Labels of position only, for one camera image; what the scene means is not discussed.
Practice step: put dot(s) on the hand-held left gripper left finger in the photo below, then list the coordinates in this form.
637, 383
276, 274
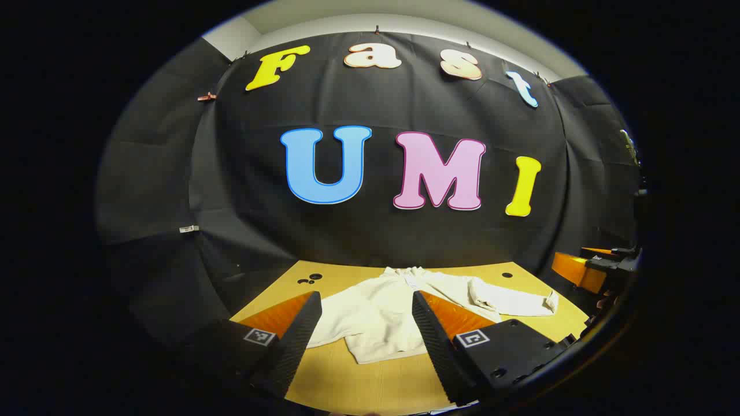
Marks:
300, 335

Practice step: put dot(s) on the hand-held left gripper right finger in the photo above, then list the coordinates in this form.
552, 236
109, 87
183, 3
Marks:
433, 341

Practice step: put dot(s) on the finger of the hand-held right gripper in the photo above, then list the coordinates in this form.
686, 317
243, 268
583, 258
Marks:
575, 270
595, 251

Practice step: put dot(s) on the white sweatshirt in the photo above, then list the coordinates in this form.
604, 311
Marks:
376, 312

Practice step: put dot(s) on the black backdrop cloth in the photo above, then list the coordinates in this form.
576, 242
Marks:
243, 173

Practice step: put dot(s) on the orange backdrop clip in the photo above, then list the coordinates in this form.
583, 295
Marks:
206, 96

